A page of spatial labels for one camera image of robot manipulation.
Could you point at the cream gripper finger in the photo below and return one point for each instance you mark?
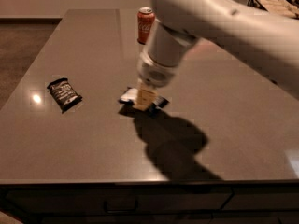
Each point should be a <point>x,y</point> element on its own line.
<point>145,96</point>

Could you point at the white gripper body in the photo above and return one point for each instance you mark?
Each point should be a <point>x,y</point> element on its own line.
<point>154,72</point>

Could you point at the blue white rxbar wrapper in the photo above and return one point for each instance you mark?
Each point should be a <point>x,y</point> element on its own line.
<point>129,98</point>

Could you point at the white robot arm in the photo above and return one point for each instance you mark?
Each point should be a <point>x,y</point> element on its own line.
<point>266,42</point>

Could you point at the dark chocolate rxbar wrapper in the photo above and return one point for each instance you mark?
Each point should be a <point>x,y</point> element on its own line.
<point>64,94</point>

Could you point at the red coca-cola can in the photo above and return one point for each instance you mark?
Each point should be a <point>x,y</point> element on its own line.
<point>145,19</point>

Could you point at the dark cabinet drawer handle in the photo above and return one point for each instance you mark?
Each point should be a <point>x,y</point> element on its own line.
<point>120,205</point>

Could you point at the black wire basket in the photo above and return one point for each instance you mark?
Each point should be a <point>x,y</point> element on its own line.
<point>286,8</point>

